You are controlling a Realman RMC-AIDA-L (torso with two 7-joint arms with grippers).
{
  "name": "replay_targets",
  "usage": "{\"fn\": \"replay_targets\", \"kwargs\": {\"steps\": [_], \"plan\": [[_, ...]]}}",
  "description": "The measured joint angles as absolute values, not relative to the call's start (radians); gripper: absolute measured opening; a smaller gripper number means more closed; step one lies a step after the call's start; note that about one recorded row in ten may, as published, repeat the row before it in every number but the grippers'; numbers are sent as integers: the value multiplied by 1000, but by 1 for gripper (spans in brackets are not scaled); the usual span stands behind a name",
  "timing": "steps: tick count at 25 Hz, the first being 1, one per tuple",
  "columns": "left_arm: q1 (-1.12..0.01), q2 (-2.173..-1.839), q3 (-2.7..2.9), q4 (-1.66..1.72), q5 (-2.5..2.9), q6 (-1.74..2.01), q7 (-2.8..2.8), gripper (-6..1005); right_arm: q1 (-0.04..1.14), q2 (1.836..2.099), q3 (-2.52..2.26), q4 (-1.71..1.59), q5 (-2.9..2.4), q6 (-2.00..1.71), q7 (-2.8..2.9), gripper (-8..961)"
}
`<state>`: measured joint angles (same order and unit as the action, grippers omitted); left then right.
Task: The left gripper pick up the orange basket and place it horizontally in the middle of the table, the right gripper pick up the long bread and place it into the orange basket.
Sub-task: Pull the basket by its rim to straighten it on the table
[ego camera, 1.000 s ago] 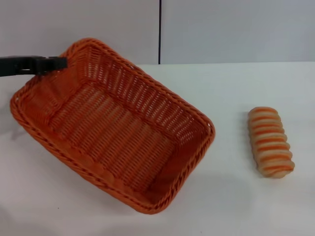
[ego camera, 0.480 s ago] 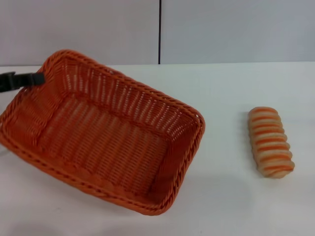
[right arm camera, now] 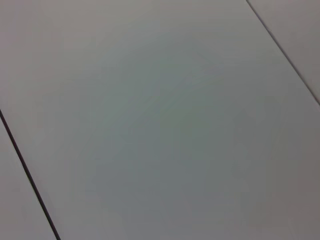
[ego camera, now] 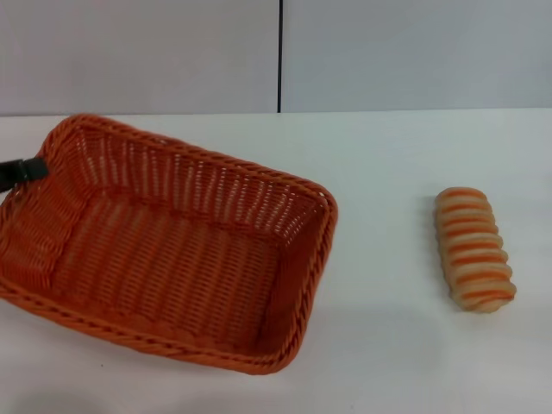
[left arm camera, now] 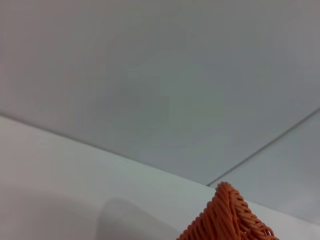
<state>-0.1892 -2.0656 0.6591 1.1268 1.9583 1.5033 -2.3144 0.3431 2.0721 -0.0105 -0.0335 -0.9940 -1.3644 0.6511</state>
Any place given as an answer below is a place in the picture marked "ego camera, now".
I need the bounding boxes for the black vertical wall strip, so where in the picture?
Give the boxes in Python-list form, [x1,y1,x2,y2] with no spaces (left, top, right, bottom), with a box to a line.
[275,0,286,114]

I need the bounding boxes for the striped orange cream bread roll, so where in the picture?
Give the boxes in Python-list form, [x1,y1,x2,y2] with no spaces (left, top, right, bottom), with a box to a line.
[434,185,518,312]

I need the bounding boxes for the orange woven plastic basket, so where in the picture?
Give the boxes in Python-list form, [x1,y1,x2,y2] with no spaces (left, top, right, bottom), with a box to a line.
[0,113,339,377]

